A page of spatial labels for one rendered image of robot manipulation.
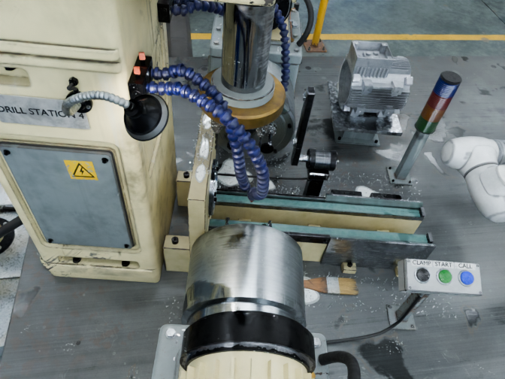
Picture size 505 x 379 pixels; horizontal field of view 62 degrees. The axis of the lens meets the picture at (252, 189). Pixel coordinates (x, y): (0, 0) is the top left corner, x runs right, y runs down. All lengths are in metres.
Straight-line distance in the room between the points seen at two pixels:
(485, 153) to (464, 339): 0.54
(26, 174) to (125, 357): 0.50
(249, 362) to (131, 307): 0.69
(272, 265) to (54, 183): 0.46
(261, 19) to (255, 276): 0.45
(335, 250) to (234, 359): 0.73
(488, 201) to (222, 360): 1.01
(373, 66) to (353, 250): 0.60
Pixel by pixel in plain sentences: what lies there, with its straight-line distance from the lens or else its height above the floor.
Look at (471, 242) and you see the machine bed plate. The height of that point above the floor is 0.80.
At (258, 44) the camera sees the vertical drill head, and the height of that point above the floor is 1.46.
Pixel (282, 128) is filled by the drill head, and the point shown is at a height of 1.05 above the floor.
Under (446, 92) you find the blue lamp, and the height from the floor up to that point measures 1.18.
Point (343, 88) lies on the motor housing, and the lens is 1.62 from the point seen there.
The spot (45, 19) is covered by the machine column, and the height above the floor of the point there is 1.55.
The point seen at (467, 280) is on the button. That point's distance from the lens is 1.07.
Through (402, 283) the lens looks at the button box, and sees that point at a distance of 1.04.
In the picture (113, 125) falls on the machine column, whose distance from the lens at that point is 0.77.
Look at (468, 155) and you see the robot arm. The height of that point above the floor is 1.02.
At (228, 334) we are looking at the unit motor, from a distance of 0.54.
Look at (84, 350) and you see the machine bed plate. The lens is 1.17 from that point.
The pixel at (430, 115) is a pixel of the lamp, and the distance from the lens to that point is 1.38.
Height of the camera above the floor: 1.87
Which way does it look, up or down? 50 degrees down
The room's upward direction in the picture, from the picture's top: 8 degrees clockwise
